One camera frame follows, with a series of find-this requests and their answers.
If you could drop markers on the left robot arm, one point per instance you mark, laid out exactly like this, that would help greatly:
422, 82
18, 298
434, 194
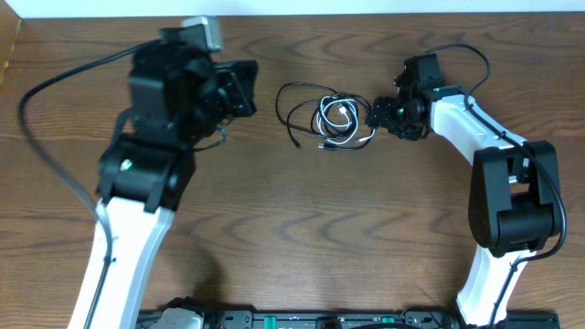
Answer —
180, 96

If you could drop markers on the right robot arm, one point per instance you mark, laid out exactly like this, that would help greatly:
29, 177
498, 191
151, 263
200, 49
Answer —
515, 210

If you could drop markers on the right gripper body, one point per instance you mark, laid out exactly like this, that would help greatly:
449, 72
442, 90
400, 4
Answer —
398, 118

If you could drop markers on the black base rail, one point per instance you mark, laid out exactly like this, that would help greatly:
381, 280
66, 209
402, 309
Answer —
188, 313

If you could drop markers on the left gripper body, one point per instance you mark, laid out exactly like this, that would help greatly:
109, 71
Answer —
244, 87

